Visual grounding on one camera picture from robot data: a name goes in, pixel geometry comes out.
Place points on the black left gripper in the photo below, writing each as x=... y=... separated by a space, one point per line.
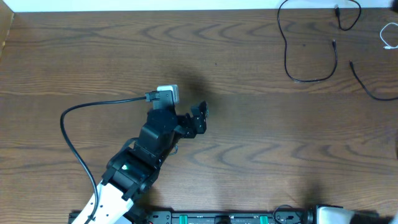
x=191 y=123

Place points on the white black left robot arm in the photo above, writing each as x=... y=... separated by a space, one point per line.
x=134 y=169

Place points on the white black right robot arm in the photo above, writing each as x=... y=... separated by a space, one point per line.
x=332 y=214

